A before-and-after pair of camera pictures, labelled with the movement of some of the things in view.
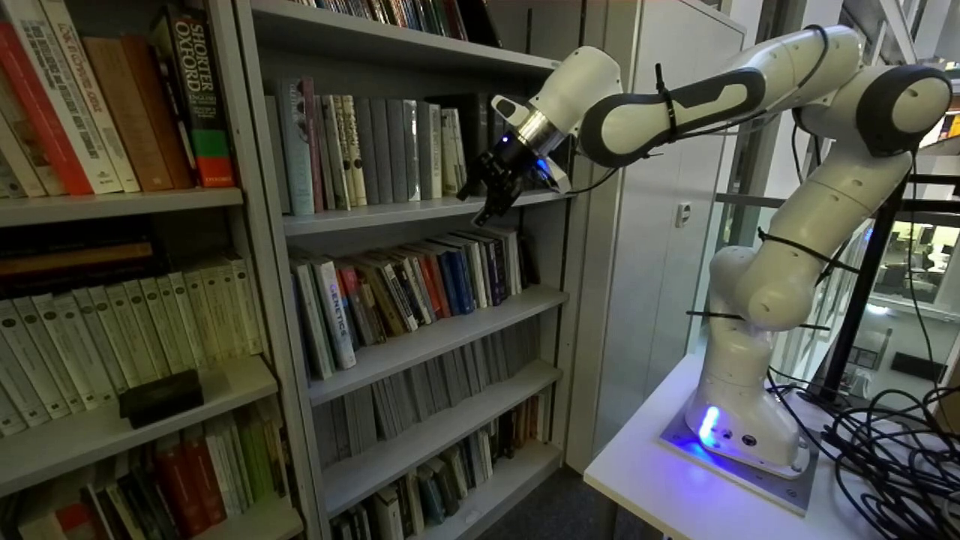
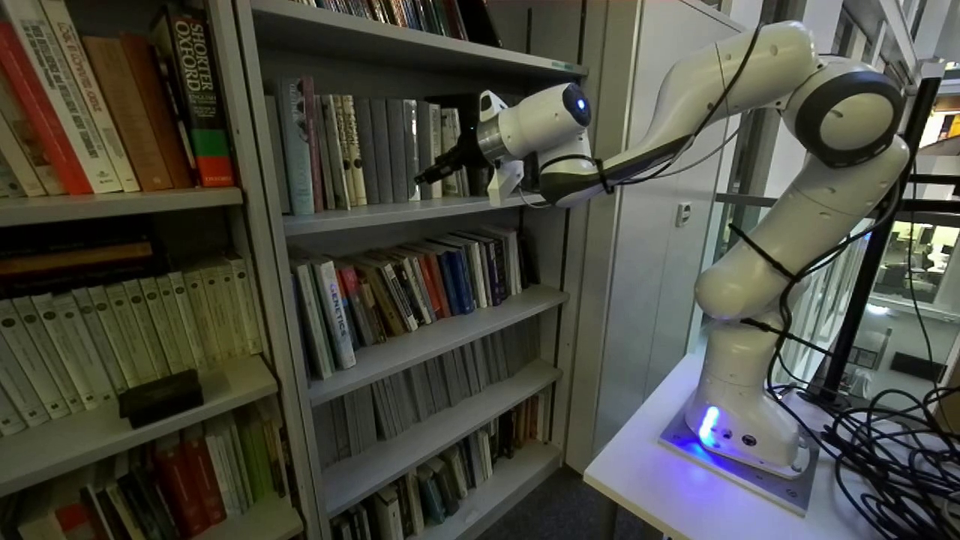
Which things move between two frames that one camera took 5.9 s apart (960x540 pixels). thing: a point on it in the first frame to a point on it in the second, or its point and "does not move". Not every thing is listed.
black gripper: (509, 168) to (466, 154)
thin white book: (454, 171) does not move
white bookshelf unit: (245, 287) does not move
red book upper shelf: (42, 114) does not move
